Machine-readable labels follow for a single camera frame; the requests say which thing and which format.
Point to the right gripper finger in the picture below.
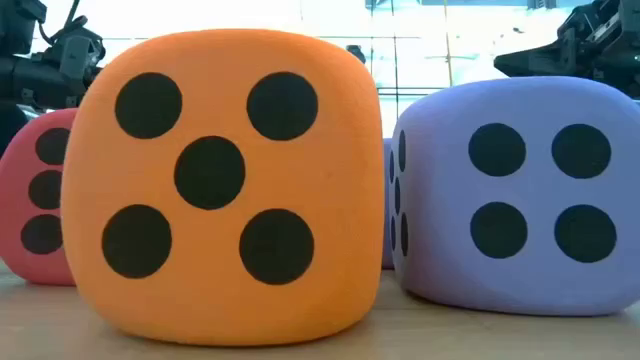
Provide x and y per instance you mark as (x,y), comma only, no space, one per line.
(535,62)

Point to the red foam die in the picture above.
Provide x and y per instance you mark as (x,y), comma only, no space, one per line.
(12,200)

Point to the orange foam die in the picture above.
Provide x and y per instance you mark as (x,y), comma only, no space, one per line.
(325,175)

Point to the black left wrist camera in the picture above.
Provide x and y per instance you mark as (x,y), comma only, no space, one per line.
(22,25)

